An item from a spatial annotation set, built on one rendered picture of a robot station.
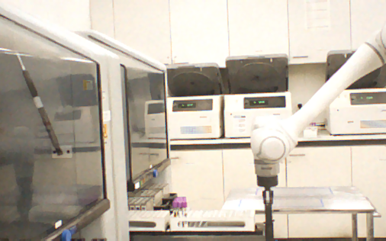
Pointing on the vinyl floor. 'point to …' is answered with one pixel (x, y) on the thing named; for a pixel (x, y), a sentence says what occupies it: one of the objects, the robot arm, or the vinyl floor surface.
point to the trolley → (309, 203)
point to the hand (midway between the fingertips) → (269, 232)
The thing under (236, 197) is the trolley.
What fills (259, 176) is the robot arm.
